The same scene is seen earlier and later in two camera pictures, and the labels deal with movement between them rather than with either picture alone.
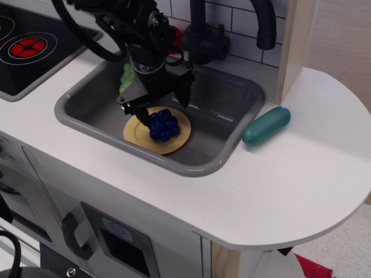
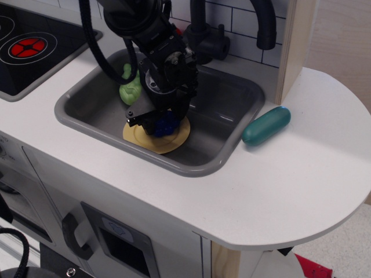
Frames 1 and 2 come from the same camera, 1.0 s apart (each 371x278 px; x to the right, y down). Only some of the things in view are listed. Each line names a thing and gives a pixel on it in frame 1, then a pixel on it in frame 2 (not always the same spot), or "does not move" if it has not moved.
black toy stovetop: x=32 y=46 does not move
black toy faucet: x=204 y=46 does not move
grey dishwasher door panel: x=127 y=252 does not move
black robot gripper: x=156 y=79 → x=168 y=83
